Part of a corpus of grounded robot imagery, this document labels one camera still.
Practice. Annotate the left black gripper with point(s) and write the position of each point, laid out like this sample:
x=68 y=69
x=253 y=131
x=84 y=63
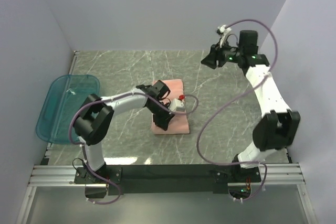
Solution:
x=163 y=121

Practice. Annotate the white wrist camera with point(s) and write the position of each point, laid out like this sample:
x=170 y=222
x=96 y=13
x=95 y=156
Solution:
x=223 y=31
x=177 y=104

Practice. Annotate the teal plastic tray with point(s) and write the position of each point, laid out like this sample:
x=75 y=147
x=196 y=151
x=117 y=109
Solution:
x=64 y=98

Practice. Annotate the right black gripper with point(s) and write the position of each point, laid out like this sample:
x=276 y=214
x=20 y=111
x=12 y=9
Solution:
x=215 y=54

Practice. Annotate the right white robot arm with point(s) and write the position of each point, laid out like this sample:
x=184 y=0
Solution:
x=278 y=124

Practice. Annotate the pink towel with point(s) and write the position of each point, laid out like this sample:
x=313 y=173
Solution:
x=179 y=124

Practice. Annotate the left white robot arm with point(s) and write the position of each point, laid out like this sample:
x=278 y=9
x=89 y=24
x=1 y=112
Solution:
x=92 y=121

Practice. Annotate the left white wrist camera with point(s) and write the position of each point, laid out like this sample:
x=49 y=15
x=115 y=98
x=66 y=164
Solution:
x=177 y=104

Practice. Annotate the black base bar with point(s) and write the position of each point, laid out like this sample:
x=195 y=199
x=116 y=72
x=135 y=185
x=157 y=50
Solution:
x=134 y=179

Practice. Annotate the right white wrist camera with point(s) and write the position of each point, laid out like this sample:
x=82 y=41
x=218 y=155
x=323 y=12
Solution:
x=223 y=31

